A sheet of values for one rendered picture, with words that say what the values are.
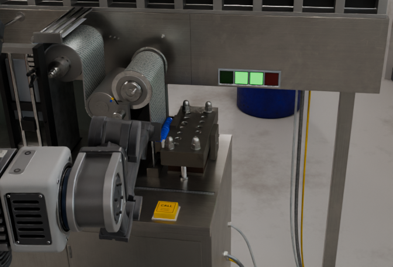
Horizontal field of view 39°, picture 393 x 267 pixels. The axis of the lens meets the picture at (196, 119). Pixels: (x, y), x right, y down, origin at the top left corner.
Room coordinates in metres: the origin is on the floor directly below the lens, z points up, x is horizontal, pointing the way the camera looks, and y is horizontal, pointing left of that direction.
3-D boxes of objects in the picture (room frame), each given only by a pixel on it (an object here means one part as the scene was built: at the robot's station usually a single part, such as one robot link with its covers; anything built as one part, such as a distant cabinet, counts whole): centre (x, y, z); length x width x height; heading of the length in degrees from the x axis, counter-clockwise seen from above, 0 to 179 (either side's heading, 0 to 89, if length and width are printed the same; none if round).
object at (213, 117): (1.95, 0.02, 1.00); 0.40 x 0.16 x 0.06; 170
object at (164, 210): (1.56, 0.11, 0.91); 0.07 x 0.07 x 0.02; 80
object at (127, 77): (1.94, 0.21, 1.25); 0.26 x 0.12 x 0.12; 170
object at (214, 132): (1.95, -0.07, 0.96); 0.10 x 0.03 x 0.11; 170
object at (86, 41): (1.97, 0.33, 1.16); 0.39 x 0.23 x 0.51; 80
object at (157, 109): (1.93, 0.15, 1.11); 0.23 x 0.01 x 0.18; 170
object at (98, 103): (1.97, 0.32, 1.17); 0.26 x 0.12 x 0.12; 170
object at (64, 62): (1.84, 0.48, 1.33); 0.06 x 0.06 x 0.06; 80
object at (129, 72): (1.82, 0.23, 1.25); 0.15 x 0.01 x 0.15; 80
